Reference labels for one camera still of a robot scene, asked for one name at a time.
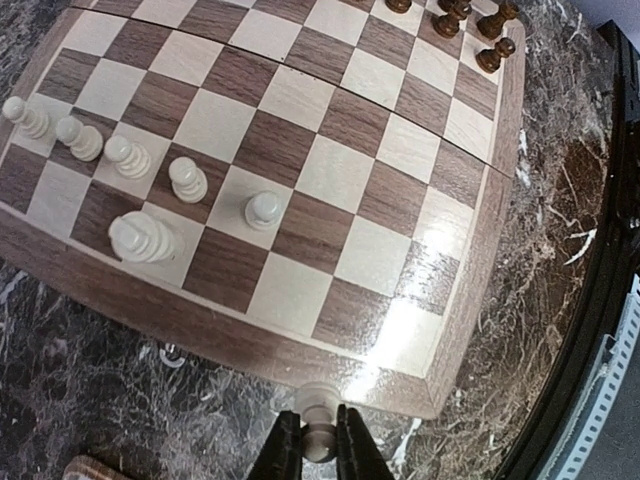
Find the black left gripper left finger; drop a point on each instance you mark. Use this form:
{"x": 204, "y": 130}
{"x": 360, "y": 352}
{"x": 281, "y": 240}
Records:
{"x": 281, "y": 456}

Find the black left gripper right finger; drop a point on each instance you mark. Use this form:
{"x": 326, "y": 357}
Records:
{"x": 357, "y": 456}

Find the white chess pawn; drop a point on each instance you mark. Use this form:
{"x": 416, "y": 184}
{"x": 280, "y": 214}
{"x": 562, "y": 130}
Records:
{"x": 130, "y": 159}
{"x": 188, "y": 181}
{"x": 263, "y": 210}

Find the white chess queen piece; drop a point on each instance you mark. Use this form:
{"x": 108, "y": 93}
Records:
{"x": 138, "y": 237}

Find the wooden chessboard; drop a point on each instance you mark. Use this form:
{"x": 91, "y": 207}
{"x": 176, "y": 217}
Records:
{"x": 392, "y": 160}

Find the silver metal tray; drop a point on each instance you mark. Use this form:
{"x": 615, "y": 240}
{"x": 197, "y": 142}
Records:
{"x": 83, "y": 467}

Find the dark chess pieces row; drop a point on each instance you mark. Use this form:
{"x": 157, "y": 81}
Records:
{"x": 448, "y": 25}

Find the white slotted cable duct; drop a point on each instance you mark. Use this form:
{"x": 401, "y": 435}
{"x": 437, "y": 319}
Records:
{"x": 597, "y": 401}

